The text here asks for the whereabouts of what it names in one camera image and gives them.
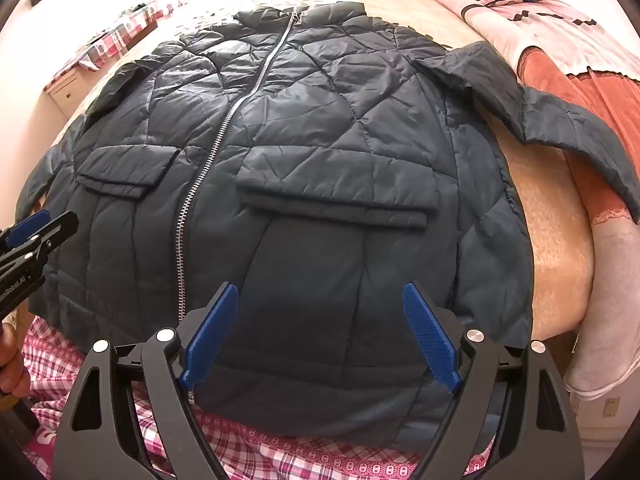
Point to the dark quilted puffer jacket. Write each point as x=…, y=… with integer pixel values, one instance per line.
x=310, y=170

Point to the person's left hand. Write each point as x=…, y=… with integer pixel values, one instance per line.
x=11, y=365

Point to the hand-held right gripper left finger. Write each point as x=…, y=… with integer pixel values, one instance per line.
x=210, y=340

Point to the person's pink plaid pajamas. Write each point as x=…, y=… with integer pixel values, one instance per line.
x=280, y=457

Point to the pink plaid cloth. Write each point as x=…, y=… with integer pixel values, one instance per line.
x=125, y=27

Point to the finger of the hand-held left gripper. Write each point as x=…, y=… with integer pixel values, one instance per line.
x=30, y=224
x=57, y=230

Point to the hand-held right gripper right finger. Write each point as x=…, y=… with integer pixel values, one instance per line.
x=432, y=340

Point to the pink and coral blanket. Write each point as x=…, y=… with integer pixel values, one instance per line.
x=555, y=65

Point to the white nightstand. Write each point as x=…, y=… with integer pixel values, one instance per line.
x=65, y=95

